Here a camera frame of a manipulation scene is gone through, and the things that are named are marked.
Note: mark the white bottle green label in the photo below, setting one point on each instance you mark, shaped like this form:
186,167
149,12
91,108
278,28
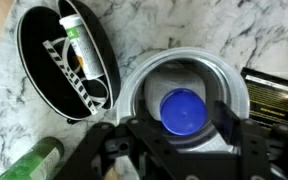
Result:
85,53

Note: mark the striped glasses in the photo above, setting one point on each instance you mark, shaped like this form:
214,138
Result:
72,78

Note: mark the clear plastic cup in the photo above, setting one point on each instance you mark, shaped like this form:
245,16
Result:
130,86

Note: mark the green lime juice bottle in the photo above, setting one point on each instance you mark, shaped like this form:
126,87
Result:
34,161

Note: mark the white bottle blue cap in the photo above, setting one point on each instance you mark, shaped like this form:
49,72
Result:
182,111

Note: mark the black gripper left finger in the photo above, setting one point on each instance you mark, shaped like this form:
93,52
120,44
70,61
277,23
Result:
117,156

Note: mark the black glasses case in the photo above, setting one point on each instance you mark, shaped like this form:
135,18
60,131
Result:
37,60

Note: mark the black card yellow text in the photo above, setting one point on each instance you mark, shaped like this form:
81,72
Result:
274,100

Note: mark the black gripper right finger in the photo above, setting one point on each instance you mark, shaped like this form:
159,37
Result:
267,150

